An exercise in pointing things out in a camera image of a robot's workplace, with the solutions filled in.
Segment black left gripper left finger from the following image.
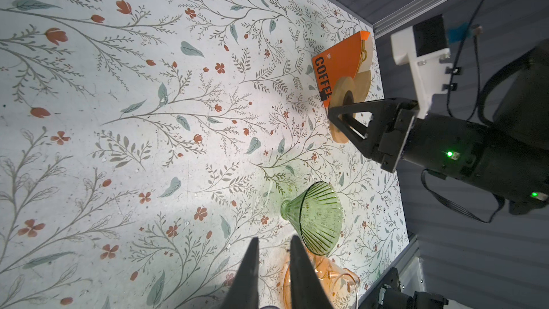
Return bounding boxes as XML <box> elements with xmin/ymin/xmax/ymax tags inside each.
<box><xmin>220</xmin><ymin>237</ymin><xmax>260</xmax><ymax>309</ymax></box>

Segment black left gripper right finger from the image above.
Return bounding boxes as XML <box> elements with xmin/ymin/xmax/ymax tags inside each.
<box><xmin>290</xmin><ymin>235</ymin><xmax>333</xmax><ymax>309</ymax></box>

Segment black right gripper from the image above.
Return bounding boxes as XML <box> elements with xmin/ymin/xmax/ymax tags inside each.
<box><xmin>328</xmin><ymin>98</ymin><xmax>548</xmax><ymax>215</ymax></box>

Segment orange glass pitcher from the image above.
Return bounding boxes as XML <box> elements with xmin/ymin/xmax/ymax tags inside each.
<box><xmin>283</xmin><ymin>250</ymin><xmax>360</xmax><ymax>308</ymax></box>

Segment orange coffee filter box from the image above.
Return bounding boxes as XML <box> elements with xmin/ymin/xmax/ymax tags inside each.
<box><xmin>312</xmin><ymin>31</ymin><xmax>374</xmax><ymax>108</ymax></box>

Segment green glass dripper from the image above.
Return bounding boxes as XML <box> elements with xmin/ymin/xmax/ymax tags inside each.
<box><xmin>280</xmin><ymin>182</ymin><xmax>343</xmax><ymax>256</ymax></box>

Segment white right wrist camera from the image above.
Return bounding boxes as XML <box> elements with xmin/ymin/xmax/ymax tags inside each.
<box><xmin>390</xmin><ymin>14</ymin><xmax>453</xmax><ymax>119</ymax></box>

